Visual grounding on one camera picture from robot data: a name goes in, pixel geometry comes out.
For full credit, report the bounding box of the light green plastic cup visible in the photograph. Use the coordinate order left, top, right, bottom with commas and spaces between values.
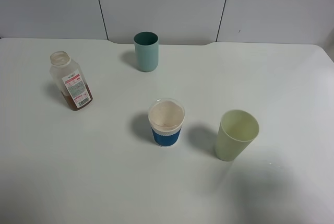
214, 109, 259, 162

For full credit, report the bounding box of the teal plastic cup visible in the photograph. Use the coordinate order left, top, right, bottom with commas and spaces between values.
134, 32, 159, 72

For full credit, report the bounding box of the white cup blue sleeve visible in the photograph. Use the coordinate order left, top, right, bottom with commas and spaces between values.
148, 98, 185, 147

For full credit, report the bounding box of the plastic drink bottle brown liquid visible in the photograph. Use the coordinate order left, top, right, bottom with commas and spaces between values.
50, 51, 93, 111

